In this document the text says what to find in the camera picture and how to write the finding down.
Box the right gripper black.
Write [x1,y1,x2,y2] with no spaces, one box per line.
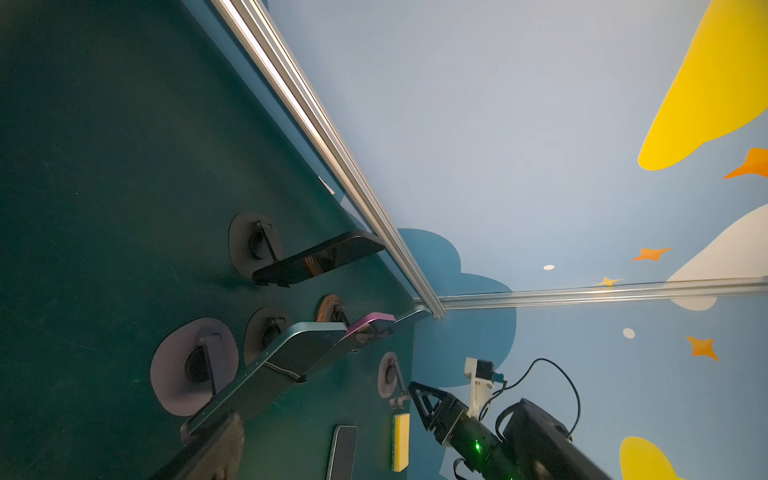
[408,381,470,447]

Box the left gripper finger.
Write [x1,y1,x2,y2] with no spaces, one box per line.
[150,411,245,480]

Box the grey phone stand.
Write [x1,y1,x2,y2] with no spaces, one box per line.
[377,352,410,411]

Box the white-framed phone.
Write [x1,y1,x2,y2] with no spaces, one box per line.
[326,425,358,480]

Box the silver phone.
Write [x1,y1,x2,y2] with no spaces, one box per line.
[181,322,347,445]

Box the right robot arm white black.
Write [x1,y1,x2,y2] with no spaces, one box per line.
[408,381,608,479]

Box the black phone on wooden stand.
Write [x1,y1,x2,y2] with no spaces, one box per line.
[390,305,433,333]

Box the grey round stand middle left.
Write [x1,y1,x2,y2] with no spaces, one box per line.
[150,317,239,417]

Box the pink phone middle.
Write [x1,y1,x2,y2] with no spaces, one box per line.
[305,312,396,379]

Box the round wooden phone stand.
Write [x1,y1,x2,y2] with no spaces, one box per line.
[315,294,349,326]

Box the black phone rear left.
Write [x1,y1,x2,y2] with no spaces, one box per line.
[251,230,385,287]

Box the yellow sponge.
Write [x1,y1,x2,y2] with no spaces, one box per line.
[391,413,410,473]

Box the aluminium frame rear bar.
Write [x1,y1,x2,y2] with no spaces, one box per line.
[438,277,767,311]

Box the aluminium frame left post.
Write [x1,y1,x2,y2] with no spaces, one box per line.
[212,1,446,319]

